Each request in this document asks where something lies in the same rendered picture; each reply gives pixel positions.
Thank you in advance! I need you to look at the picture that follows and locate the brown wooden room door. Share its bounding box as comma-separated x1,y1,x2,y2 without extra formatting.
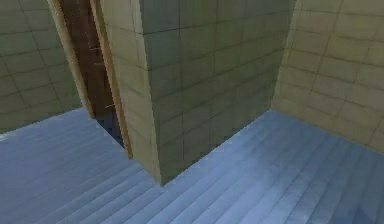
57,0,118,119

